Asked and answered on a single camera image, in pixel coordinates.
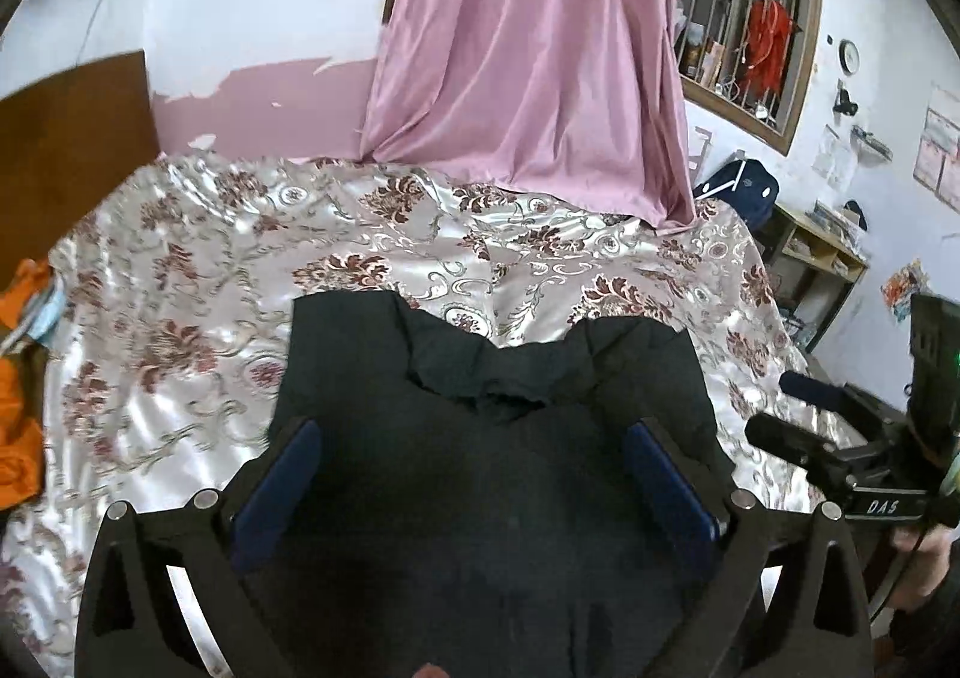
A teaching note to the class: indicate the black wall-mounted object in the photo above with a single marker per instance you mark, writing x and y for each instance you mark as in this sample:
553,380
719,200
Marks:
846,102

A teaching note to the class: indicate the wooden shelf unit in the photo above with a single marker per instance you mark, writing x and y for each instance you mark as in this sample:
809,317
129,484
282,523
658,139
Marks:
814,273

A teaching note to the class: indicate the pink curtain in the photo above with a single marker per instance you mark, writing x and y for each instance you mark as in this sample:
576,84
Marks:
540,63

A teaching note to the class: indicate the person's right forearm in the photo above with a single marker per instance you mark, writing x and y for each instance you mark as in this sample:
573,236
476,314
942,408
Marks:
930,644

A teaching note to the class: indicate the black jacket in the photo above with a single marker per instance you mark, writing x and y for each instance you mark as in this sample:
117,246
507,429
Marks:
487,498

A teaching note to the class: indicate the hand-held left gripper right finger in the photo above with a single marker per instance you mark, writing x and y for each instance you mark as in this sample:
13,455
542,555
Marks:
671,490

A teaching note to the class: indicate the white wall paper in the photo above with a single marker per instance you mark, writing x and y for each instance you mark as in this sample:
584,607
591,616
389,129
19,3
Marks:
836,151

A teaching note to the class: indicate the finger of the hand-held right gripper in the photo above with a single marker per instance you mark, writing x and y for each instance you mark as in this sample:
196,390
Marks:
817,391
787,438

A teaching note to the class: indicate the red hanging garment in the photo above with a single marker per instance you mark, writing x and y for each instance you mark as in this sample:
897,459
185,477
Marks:
769,48

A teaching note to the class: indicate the dark cap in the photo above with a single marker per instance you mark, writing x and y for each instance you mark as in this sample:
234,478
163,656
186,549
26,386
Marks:
855,217

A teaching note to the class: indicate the floral satin bedspread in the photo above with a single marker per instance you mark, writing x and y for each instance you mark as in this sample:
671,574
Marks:
187,273

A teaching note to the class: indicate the wooden headboard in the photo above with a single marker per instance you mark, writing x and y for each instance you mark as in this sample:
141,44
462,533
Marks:
67,153

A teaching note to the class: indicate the round wall clock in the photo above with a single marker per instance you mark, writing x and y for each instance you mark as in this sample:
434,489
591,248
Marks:
849,57

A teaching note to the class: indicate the light blue cloth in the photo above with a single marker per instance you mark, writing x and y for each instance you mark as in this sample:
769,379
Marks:
45,314

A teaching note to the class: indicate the orange garment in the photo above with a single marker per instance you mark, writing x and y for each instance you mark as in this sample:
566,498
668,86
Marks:
15,445

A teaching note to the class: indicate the barred wooden window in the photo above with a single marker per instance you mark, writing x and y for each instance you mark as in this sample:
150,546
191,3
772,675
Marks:
795,115

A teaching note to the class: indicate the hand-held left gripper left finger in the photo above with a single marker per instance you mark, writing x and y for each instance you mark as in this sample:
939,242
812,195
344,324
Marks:
277,490

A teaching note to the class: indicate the navy backpack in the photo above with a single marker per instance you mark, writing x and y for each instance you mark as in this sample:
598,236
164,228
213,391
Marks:
739,187

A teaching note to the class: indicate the person's right hand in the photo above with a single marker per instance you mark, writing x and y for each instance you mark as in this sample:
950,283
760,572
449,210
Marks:
926,565

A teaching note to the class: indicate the pink wall calendar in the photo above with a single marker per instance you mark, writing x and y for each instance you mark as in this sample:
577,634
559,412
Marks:
937,138

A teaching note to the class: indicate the small wall shelf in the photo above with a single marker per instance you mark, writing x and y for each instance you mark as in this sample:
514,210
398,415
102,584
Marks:
874,144

